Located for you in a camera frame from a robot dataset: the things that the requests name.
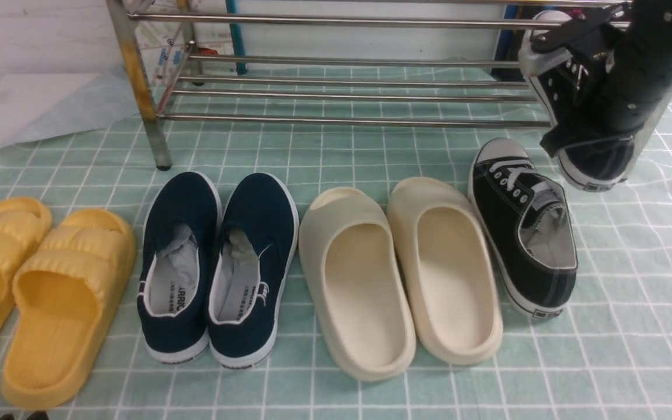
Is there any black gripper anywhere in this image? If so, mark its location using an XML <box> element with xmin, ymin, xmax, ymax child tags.
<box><xmin>518</xmin><ymin>5</ymin><xmax>628</xmax><ymax>78</ymax></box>

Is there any black canvas sneaker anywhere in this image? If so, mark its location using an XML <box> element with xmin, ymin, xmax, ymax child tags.
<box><xmin>520</xmin><ymin>9</ymin><xmax>638</xmax><ymax>191</ymax></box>
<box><xmin>467</xmin><ymin>138</ymin><xmax>579</xmax><ymax>319</ymax></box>

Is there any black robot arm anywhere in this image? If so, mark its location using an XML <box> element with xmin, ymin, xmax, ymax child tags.
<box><xmin>524</xmin><ymin>1</ymin><xmax>672</xmax><ymax>159</ymax></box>

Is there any metal shoe rack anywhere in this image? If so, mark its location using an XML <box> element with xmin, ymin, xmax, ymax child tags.
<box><xmin>106</xmin><ymin>0</ymin><xmax>672</xmax><ymax>171</ymax></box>

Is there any right cream foam slide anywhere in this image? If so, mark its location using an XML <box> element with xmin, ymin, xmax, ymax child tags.
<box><xmin>387</xmin><ymin>177</ymin><xmax>503</xmax><ymax>365</ymax></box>

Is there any cream foam slide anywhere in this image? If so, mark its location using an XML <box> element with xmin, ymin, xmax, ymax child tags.
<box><xmin>298</xmin><ymin>187</ymin><xmax>417</xmax><ymax>381</ymax></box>
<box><xmin>387</xmin><ymin>177</ymin><xmax>503</xmax><ymax>365</ymax></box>

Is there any left cream foam slide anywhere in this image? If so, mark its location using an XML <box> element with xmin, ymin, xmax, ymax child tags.
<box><xmin>298</xmin><ymin>187</ymin><xmax>417</xmax><ymax>381</ymax></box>

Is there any teal vertical pole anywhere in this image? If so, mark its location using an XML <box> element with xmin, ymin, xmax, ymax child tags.
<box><xmin>225</xmin><ymin>0</ymin><xmax>248</xmax><ymax>75</ymax></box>

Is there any green checkered floor cloth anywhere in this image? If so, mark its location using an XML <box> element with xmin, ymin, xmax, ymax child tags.
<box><xmin>0</xmin><ymin>64</ymin><xmax>672</xmax><ymax>420</ymax></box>

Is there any right navy slip-on shoe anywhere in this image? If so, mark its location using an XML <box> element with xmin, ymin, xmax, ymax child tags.
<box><xmin>206</xmin><ymin>173</ymin><xmax>299</xmax><ymax>369</ymax></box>

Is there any navy slip-on shoe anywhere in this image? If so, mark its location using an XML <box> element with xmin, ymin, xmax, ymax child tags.
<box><xmin>136</xmin><ymin>171</ymin><xmax>222</xmax><ymax>365</ymax></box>
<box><xmin>206</xmin><ymin>173</ymin><xmax>299</xmax><ymax>369</ymax></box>

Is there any left navy slip-on shoe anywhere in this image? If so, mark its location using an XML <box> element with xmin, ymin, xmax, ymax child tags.
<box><xmin>136</xmin><ymin>171</ymin><xmax>222</xmax><ymax>365</ymax></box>

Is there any right yellow slide sandal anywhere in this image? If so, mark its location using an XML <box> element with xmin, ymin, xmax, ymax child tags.
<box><xmin>2</xmin><ymin>208</ymin><xmax>137</xmax><ymax>410</ymax></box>

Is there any light blue paper sheet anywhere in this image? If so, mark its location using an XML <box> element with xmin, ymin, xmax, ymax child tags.
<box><xmin>0</xmin><ymin>67</ymin><xmax>138</xmax><ymax>148</ymax></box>

